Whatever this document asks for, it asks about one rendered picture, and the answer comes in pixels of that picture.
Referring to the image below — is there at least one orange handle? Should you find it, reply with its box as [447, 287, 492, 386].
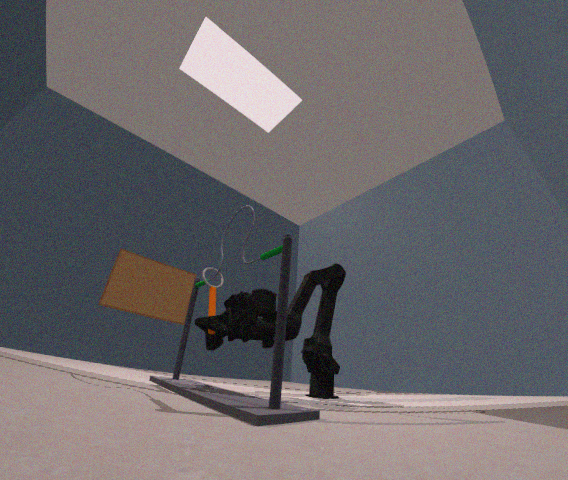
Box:
[202, 267, 224, 334]

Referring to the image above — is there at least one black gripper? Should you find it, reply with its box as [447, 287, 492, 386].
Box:
[195, 297, 260, 351]

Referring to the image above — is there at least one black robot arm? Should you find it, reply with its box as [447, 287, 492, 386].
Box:
[224, 264, 346, 399]

